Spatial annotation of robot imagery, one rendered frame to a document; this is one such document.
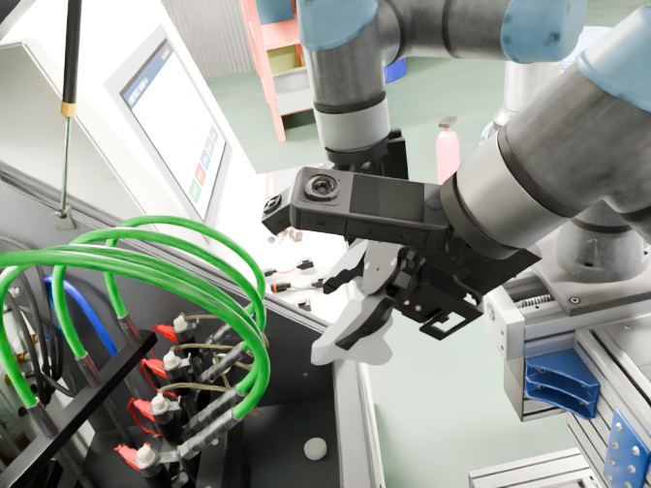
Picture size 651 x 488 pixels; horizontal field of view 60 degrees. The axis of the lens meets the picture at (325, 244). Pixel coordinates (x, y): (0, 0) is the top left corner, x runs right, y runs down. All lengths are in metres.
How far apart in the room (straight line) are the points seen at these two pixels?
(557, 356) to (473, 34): 0.67
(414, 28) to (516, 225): 0.29
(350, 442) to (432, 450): 1.17
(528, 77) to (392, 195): 0.58
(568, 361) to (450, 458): 1.02
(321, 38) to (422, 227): 0.22
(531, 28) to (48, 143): 0.68
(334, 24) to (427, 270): 0.24
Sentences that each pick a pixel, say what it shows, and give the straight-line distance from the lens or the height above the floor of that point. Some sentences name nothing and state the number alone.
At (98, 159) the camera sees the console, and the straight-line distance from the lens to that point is 0.92.
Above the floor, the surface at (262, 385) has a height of 1.22.
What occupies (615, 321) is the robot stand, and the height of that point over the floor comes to 0.95.
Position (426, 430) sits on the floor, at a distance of 2.10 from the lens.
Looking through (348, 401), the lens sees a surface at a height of 0.95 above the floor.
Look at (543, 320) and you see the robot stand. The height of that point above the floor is 0.98.
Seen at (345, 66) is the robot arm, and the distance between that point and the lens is 0.54.
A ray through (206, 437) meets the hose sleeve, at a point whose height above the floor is 1.15.
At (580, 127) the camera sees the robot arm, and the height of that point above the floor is 1.53.
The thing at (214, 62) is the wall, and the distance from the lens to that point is 6.59.
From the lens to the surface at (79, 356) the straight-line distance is 0.88.
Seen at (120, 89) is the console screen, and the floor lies 1.42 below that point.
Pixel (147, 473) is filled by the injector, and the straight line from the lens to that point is 0.76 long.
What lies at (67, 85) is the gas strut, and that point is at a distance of 0.84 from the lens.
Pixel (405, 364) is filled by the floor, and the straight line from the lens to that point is 2.31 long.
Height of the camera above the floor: 1.67
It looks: 33 degrees down
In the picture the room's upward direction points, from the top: 11 degrees counter-clockwise
